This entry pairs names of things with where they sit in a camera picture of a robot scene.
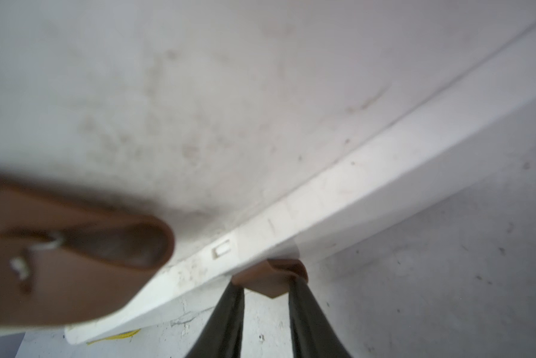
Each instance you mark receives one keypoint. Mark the white bottom drawer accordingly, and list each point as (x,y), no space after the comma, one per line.
(462,134)

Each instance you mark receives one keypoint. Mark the white three-drawer cabinet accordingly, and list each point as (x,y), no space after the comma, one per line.
(206,113)

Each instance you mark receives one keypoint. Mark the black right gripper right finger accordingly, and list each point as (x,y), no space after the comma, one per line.
(311,333)

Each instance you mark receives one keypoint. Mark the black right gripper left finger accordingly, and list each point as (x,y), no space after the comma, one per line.
(222,334)

